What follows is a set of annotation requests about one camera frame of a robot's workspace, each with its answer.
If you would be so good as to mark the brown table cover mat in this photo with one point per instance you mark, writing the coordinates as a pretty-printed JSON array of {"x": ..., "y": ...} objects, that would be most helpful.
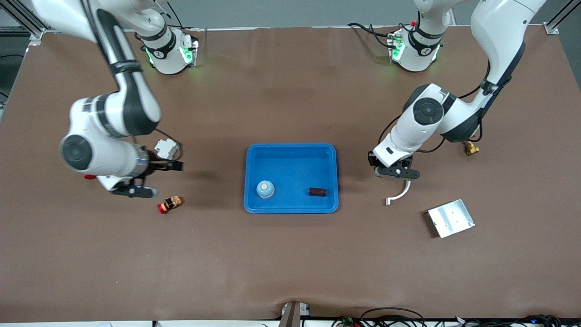
[{"x": 290, "y": 263}]

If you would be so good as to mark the blue dome bell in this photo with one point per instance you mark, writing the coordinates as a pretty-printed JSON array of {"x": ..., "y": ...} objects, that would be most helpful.
[{"x": 265, "y": 189}]

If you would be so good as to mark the red orange emergency stop button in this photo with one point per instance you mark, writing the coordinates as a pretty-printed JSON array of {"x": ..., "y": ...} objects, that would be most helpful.
[{"x": 169, "y": 205}]

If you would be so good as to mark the white curved plastic bracket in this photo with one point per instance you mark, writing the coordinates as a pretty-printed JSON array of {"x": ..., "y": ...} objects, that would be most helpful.
[{"x": 399, "y": 196}]

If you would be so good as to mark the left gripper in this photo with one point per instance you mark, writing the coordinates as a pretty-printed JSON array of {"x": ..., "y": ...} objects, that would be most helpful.
[{"x": 371, "y": 158}]

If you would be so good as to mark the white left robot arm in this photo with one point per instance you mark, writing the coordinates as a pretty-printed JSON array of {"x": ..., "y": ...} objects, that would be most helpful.
[{"x": 454, "y": 116}]

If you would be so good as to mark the blue plastic tray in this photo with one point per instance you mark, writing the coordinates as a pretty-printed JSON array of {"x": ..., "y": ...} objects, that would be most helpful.
[{"x": 290, "y": 172}]

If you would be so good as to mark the silver metal plate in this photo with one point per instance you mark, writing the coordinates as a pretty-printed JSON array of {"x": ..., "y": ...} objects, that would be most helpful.
[{"x": 450, "y": 219}]

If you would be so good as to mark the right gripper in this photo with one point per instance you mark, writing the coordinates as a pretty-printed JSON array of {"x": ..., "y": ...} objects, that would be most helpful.
[{"x": 153, "y": 166}]

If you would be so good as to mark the white circuit breaker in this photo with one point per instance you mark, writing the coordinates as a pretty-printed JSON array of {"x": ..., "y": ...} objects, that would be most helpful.
[{"x": 165, "y": 147}]

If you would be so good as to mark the dark brown rectangular block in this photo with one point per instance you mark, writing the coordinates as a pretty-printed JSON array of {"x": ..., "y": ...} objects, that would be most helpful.
[{"x": 317, "y": 191}]

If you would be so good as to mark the aluminium frame strut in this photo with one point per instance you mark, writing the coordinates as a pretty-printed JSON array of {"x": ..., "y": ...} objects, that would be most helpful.
[
  {"x": 560, "y": 18},
  {"x": 22, "y": 20}
]

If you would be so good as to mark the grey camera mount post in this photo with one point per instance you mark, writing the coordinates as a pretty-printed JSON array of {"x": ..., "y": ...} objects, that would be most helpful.
[{"x": 290, "y": 315}]

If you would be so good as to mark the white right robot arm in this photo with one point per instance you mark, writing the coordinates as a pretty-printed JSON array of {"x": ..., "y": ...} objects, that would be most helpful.
[{"x": 131, "y": 104}]

